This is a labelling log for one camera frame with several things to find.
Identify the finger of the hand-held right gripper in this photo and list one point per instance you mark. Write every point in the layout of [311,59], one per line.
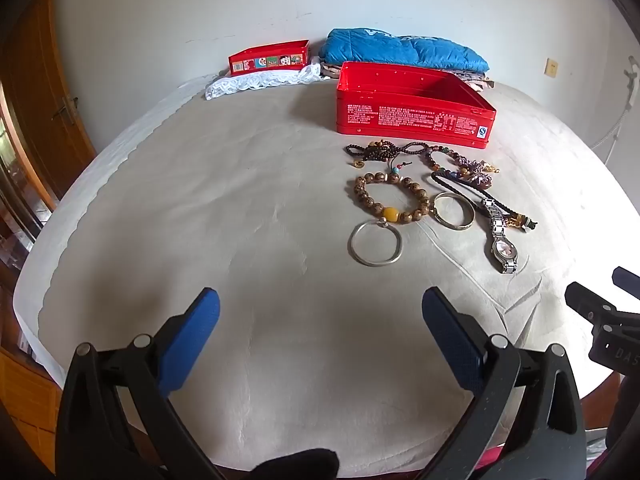
[592,305]
[627,280]

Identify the blue quilted jacket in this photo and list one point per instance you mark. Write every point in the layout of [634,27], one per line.
[400,50]

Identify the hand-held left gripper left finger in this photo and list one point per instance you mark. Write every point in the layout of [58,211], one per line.
[192,330]

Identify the orange wooden cabinet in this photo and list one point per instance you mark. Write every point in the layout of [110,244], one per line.
[30,400]

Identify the beige folded clothing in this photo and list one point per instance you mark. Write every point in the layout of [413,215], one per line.
[475,81]

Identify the wide silver bangle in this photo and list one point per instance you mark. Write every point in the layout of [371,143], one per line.
[452,225]

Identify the wooden door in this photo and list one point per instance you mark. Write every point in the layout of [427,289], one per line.
[45,110]

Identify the white bed sheet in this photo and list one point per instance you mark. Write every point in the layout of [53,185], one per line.
[85,180]

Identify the beige wall socket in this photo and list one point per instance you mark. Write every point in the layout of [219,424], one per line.
[551,68]

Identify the silver wristwatch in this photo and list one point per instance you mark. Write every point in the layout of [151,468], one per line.
[502,250]

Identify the white lace cloth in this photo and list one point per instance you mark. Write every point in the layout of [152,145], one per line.
[250,84]

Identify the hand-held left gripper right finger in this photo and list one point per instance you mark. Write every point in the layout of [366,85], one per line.
[450,335]

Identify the large red tin box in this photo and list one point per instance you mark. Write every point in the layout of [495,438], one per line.
[415,110]

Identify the thin silver bangle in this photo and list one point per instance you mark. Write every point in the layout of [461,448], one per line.
[351,247]

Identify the purple gold ornament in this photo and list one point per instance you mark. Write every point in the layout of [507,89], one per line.
[475,167]

